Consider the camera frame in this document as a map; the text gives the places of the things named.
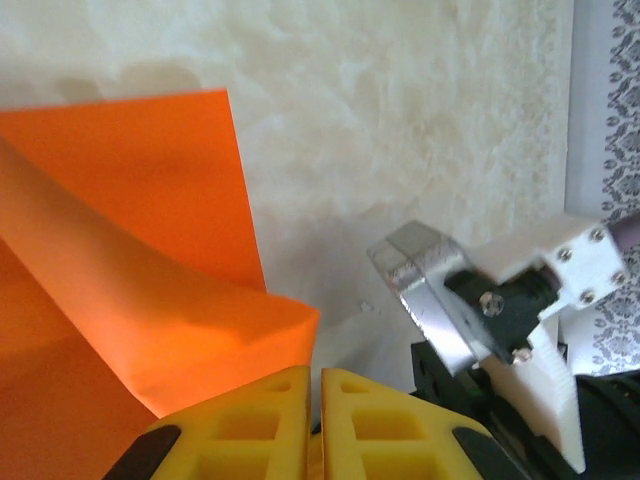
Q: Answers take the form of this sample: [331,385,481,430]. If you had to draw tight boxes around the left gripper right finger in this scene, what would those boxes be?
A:
[321,367,531,480]

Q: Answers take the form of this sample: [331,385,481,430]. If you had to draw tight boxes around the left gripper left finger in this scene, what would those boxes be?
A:
[102,364,312,480]

